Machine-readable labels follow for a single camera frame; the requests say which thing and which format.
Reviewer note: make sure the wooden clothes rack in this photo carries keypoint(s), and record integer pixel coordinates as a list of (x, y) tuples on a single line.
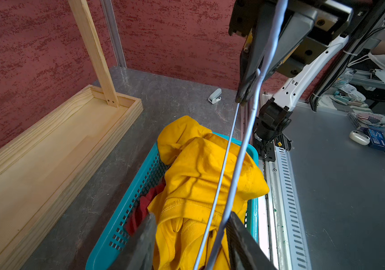
[(45, 168)]

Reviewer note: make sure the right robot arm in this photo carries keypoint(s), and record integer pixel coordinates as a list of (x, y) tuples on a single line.
[(279, 95)]

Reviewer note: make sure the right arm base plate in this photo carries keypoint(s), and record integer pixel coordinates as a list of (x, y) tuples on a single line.
[(267, 151)]

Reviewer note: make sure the flag patterned pouch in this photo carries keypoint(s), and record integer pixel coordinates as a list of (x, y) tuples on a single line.
[(374, 120)]

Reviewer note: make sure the blue box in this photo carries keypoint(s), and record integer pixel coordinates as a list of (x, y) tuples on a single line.
[(377, 139)]

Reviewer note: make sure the dark red t-shirt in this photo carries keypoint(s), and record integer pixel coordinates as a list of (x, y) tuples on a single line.
[(141, 211)]

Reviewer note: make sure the yellow t-shirt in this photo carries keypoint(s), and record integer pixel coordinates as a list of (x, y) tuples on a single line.
[(189, 209)]

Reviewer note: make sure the white oval device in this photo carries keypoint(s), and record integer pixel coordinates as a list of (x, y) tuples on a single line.
[(359, 137)]

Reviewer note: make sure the light blue wire hanger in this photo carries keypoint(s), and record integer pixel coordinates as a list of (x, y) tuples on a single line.
[(269, 52)]

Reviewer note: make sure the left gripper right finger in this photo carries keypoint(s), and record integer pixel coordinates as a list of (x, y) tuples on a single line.
[(244, 252)]

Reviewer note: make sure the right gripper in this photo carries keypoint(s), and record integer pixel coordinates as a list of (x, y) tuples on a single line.
[(307, 30)]

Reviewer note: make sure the aluminium mounting rail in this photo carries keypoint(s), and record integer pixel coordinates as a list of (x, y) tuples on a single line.
[(276, 217)]

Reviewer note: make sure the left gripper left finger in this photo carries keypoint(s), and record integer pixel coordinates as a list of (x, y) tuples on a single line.
[(139, 250)]

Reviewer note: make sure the small grey device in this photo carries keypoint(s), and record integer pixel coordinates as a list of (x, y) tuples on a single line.
[(215, 97)]

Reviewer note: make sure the teal plastic basket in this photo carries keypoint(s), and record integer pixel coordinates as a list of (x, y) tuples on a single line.
[(114, 237)]

